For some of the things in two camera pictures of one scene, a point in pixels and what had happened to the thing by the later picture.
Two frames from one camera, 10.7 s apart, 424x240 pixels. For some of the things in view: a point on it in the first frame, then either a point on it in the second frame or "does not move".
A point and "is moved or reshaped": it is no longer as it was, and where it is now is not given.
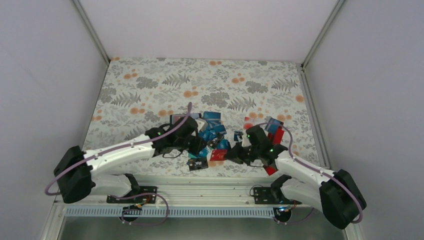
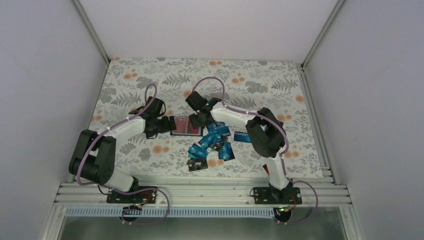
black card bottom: (198, 163) does not move
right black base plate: (263, 195) does not move
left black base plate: (143, 199) does not move
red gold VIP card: (218, 155) is moved or reshaped
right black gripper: (235, 152) -> (196, 124)
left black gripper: (196, 148) -> (166, 127)
